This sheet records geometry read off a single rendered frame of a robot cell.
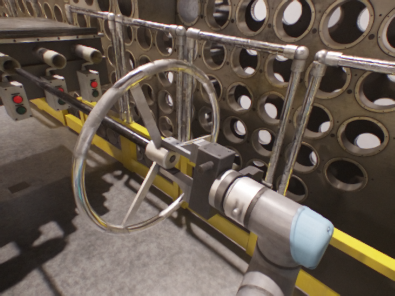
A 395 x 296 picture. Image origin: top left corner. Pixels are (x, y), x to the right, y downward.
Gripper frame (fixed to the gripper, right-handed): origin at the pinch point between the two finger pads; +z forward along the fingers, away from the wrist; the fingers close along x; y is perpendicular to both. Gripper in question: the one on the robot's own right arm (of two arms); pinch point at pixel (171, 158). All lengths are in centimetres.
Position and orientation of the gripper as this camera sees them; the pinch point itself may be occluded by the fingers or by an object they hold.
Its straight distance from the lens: 54.3
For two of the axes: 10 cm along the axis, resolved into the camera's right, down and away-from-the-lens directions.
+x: -1.6, 9.0, 4.1
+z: -7.5, -3.8, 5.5
